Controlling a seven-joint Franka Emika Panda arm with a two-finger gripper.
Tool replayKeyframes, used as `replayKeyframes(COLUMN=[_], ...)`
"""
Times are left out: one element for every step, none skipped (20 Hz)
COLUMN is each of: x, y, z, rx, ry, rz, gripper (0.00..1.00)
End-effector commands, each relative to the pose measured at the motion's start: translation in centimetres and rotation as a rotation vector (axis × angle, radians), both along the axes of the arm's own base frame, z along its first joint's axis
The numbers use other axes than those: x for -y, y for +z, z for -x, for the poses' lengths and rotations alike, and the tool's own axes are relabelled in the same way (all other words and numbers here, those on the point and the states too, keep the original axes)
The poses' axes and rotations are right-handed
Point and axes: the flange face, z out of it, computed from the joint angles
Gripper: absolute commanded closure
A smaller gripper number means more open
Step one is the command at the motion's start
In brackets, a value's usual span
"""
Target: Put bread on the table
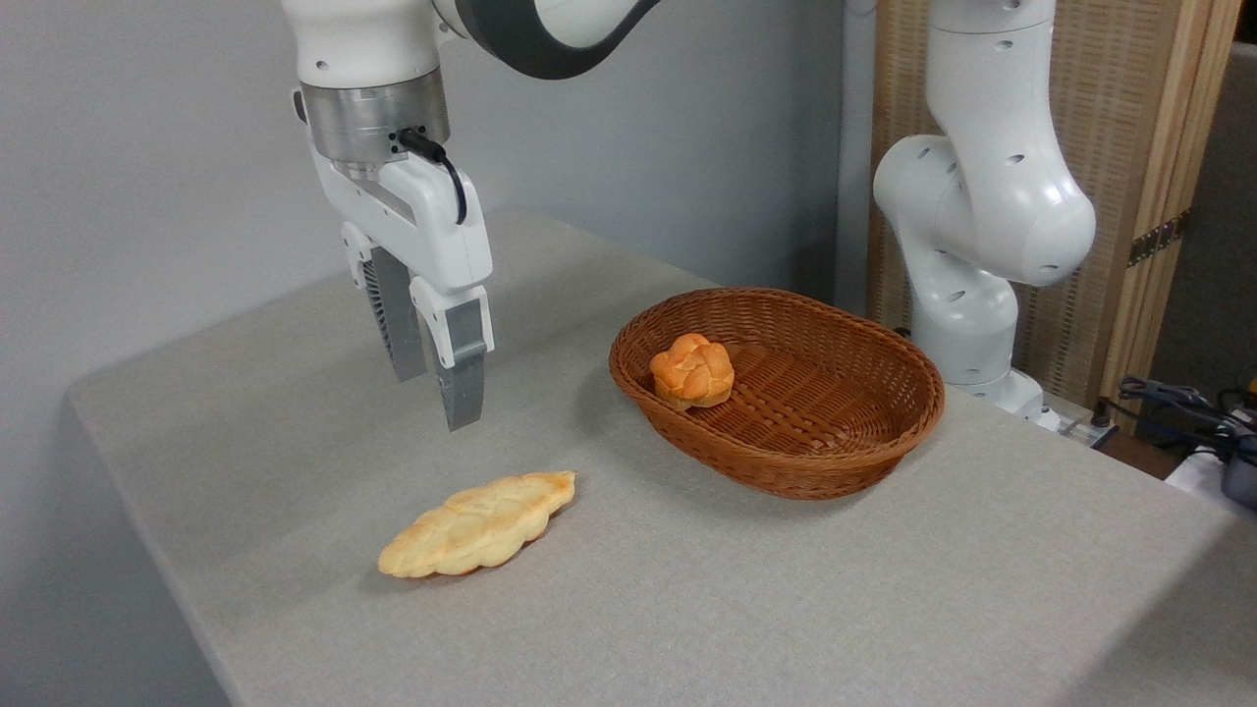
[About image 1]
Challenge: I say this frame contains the brown wicker basket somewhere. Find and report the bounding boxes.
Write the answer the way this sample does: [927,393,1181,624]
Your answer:
[608,287,947,502]

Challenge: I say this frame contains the long flat braided bread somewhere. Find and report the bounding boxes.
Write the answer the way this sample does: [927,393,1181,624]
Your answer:
[377,470,577,579]

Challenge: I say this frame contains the grey tablecloth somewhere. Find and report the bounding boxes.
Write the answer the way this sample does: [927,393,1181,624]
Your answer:
[67,208,1257,707]

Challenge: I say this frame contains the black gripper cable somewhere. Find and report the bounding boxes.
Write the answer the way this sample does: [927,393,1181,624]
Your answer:
[397,130,469,226]

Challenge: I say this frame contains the wooden rattan folding screen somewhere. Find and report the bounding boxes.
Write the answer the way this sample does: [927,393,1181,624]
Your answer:
[868,0,1244,435]

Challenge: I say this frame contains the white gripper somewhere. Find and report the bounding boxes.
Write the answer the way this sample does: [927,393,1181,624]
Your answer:
[310,147,496,433]

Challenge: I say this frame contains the black cable bundle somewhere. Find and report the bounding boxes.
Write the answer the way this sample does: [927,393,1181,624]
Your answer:
[1116,376,1257,464]

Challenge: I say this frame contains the white vertical pipe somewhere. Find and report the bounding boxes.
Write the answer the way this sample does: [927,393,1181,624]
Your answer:
[833,0,878,317]

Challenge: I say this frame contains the white sheet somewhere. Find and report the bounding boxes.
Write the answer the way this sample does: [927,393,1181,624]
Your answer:
[1164,447,1229,502]

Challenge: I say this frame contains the metal screen hinge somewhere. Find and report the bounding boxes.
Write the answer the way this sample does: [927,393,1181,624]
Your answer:
[1127,209,1191,268]

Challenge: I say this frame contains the round knotted bread roll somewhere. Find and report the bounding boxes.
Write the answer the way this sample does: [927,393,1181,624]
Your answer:
[649,333,736,411]

